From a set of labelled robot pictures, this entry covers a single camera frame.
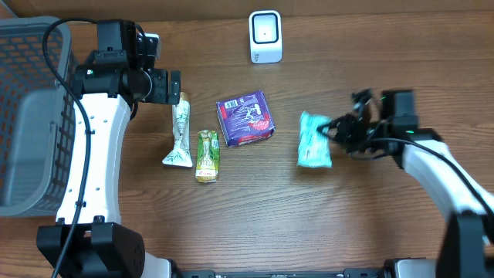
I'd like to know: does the teal package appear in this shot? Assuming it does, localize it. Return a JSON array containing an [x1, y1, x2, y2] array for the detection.
[[297, 111, 333, 168]]

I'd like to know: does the white tube with gold cap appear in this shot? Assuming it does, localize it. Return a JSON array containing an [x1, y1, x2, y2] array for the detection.
[[162, 92, 193, 168]]

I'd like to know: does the purple snack package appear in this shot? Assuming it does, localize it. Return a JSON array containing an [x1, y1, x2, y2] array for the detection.
[[216, 90, 276, 147]]

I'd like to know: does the green yellow snack pouch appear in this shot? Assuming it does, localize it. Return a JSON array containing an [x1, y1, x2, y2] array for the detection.
[[195, 130, 220, 183]]

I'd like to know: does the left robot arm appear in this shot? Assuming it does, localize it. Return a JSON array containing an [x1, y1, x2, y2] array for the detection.
[[36, 19, 182, 278]]

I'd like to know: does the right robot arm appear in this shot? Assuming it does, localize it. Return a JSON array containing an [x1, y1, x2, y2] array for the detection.
[[317, 90, 493, 277]]

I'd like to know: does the grey plastic basket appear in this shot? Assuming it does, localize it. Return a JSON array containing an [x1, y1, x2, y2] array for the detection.
[[1, 16, 77, 217]]

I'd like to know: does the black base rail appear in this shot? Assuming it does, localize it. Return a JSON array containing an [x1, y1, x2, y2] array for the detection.
[[171, 262, 435, 278]]

